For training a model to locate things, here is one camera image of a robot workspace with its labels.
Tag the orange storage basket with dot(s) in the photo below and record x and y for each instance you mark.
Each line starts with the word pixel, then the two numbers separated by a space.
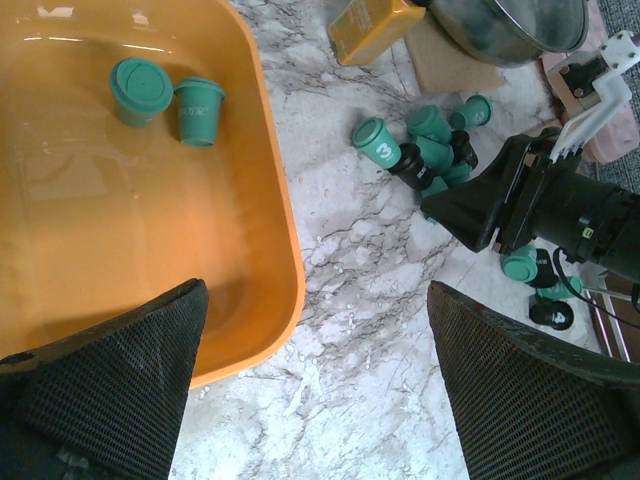
pixel 98 218

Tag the teal coffee capsule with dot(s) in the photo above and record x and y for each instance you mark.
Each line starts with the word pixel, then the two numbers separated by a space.
pixel 437 156
pixel 141 89
pixel 521 265
pixel 428 121
pixel 199 103
pixel 560 291
pixel 476 111
pixel 372 138

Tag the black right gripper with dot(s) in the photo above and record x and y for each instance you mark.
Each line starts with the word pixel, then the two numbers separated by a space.
pixel 504 197

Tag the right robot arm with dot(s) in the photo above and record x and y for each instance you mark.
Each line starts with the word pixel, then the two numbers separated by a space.
pixel 590 221

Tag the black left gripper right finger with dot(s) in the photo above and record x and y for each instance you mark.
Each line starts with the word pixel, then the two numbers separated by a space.
pixel 528 405

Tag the brown cork mat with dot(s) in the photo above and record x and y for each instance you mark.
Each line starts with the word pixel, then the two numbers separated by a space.
pixel 442 67

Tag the stainless steel pot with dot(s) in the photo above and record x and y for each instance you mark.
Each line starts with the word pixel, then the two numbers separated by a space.
pixel 513 33

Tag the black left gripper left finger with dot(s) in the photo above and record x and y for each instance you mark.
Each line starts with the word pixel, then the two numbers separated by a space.
pixel 106 402

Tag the orange juice bottle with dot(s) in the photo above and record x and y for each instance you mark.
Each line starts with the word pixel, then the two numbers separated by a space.
pixel 367 28

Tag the black lid coffee capsule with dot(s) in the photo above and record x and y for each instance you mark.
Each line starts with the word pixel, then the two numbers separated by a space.
pixel 464 154
pixel 412 169

